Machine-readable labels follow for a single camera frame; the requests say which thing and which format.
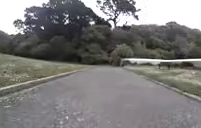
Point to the grey asphalt path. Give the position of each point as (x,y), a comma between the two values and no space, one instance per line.
(101,100)

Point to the grass verge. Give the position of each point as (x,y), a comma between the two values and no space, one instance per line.
(184,80)

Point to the pale concrete kerb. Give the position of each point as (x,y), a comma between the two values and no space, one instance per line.
(28,82)

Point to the wood of dark trees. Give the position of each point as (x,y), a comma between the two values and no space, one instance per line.
(88,40)

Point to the grey stone kerb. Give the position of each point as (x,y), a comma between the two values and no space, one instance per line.
(174,89)

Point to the pale water strip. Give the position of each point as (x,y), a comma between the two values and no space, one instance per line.
(168,61)

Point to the dark bench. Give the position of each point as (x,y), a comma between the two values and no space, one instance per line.
(164,65)

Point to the grass slope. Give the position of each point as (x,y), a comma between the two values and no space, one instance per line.
(11,68)

